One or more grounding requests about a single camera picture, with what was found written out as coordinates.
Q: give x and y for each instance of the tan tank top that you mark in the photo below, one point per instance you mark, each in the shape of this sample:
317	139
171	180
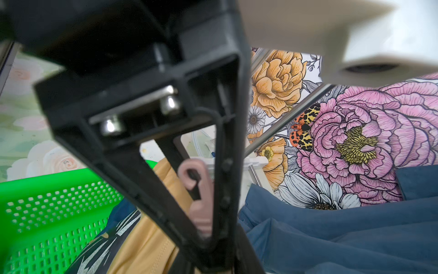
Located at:
132	243

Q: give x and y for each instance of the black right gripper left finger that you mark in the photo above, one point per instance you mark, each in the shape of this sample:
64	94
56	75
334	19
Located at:
181	265

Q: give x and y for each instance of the light blue t-shirt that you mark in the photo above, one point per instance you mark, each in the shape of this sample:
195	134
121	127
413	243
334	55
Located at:
389	238

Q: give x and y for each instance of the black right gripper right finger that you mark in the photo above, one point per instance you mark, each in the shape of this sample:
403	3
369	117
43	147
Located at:
246	260

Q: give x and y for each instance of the pink clothespin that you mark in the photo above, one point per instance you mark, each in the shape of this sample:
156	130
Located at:
194	173

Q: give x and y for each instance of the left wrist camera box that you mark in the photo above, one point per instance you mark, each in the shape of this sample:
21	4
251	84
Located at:
361	43

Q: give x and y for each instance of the green perforated plastic basket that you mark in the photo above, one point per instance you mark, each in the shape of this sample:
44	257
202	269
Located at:
47	221

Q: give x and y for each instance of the metal clothes rack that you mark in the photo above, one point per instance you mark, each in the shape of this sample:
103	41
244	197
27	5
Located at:
278	80

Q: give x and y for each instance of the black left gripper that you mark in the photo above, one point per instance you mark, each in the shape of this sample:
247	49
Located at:
146	70

